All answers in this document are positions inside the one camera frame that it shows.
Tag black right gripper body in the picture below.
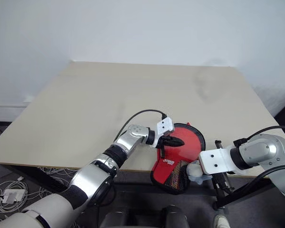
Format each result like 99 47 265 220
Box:
212 139 235 192

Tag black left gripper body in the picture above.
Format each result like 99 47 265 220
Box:
157 135 173 149

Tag black red paddle case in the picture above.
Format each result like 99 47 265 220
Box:
150 122 206 196

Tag white shoe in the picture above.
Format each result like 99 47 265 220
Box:
213 214 231 228

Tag dark rounded shape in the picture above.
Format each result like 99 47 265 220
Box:
99 206 131 228
160 204 188 228

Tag white power adapter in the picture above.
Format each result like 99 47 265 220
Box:
2 189 27 204

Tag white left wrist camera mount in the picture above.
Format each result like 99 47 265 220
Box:
149 117 175 148

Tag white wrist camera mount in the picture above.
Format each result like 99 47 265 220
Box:
198 147 249 177
149 117 175 148

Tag black metal table frame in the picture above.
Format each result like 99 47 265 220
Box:
4 163 277 211

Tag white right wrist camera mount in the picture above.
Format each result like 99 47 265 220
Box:
198 147 249 177

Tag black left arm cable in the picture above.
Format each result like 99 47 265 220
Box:
112 109 168 143

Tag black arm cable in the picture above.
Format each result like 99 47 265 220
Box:
233 125 285 179
112 109 168 143

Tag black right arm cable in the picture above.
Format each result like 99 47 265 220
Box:
233 125 285 179

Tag white floor cable tangle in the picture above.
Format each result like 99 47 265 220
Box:
0 166 70 216

